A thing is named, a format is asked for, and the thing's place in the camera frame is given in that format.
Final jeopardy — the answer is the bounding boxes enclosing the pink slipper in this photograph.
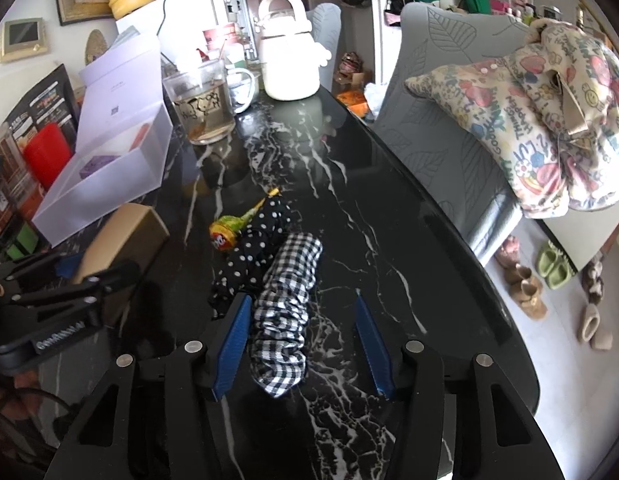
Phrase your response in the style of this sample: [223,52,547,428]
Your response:
[494,236,523,267]

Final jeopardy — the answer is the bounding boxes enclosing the white plastic bag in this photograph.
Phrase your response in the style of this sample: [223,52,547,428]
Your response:
[363,81,390,111]

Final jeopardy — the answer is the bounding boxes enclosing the white fridge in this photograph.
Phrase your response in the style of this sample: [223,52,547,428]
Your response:
[114,0,240,76]

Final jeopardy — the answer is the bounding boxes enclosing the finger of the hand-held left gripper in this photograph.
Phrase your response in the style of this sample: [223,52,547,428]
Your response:
[0,251,85,287]
[17,260,143,328]

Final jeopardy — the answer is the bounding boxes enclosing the small glass cup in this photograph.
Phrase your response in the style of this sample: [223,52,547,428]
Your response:
[227,67,263,113]

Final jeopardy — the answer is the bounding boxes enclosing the floral print cushion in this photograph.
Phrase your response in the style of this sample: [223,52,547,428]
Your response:
[404,17,619,218]

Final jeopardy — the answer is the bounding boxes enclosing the grey chair leaf pattern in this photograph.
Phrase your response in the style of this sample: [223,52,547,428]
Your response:
[372,2,555,266]

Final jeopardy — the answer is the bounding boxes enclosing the purple packet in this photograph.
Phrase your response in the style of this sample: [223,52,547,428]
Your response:
[80,154,123,179]

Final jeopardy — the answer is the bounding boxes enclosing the black power cable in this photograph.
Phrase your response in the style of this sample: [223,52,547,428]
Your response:
[157,0,178,61]

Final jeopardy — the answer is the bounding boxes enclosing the gold framed wall panel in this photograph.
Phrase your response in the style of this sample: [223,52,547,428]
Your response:
[0,16,48,63]

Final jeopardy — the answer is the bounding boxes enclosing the red canister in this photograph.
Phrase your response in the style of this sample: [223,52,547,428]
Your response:
[24,122,75,193]

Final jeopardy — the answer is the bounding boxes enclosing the black stand-up pouch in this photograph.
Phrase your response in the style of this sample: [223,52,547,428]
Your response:
[2,64,80,151]

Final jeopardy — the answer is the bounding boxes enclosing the jar brown label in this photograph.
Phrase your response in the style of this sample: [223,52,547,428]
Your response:
[0,130,30,221]

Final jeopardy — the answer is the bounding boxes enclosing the black jar green label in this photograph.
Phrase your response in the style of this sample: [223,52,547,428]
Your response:
[4,222,40,261]

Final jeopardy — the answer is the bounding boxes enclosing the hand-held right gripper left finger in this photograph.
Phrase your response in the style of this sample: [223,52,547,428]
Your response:
[44,292,255,480]

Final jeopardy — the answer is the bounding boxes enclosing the orange box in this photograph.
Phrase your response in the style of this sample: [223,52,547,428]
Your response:
[337,91,375,116]

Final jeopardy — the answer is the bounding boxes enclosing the beige slipper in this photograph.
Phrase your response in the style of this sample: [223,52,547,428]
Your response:
[577,305,615,351]

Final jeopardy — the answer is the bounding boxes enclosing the white bottle with handle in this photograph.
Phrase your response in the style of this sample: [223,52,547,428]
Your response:
[257,0,333,102]

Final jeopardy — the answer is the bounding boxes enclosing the small gold cardboard box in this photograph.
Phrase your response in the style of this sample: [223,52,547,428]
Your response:
[72,203,170,286]

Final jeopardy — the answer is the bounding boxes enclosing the glass mug with tea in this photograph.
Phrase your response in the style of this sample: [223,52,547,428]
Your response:
[162,57,238,146]

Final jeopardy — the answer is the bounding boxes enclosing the green slippers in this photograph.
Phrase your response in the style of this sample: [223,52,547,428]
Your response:
[534,240,575,291]

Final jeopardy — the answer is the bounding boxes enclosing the woven straw fan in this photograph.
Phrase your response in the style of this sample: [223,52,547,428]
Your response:
[84,29,110,66]

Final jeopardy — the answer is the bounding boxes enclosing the white gift box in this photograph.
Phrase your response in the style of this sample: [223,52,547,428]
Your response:
[32,32,175,248]

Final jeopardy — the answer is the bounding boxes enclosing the lollipop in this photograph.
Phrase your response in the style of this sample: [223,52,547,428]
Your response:
[208,187,281,253]

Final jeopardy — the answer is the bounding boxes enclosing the grey chair small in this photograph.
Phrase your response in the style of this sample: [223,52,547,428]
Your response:
[307,2,343,93]

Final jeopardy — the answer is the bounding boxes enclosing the black white gingham scrunchie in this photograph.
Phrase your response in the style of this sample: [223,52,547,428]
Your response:
[248,232,323,399]

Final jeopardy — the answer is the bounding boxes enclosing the furry brown slipper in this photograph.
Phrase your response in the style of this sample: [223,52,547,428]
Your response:
[582,255,607,306]

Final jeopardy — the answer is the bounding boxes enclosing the black polka dot scrunchie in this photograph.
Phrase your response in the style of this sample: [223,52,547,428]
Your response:
[210,196,295,318]

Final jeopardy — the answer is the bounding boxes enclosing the pink paper cup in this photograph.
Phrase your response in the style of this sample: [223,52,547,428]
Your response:
[202,22,240,53]

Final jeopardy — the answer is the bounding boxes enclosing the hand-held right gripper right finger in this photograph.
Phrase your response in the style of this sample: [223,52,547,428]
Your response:
[353,292,565,480]

